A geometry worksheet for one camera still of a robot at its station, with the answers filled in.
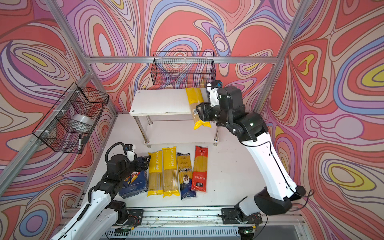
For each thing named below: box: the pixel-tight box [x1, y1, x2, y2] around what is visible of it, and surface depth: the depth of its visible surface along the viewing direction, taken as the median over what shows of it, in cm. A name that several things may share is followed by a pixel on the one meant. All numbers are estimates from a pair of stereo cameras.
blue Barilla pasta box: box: [118, 170, 149, 199], surface depth 80 cm
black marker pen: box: [78, 134, 82, 150], surface depth 74 cm
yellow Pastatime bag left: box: [147, 150, 164, 197], surface depth 87 cm
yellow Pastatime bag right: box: [162, 146, 180, 198], surface depth 88 cm
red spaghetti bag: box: [190, 145, 208, 193], surface depth 89 cm
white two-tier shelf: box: [129, 88, 219, 149], surface depth 86 cm
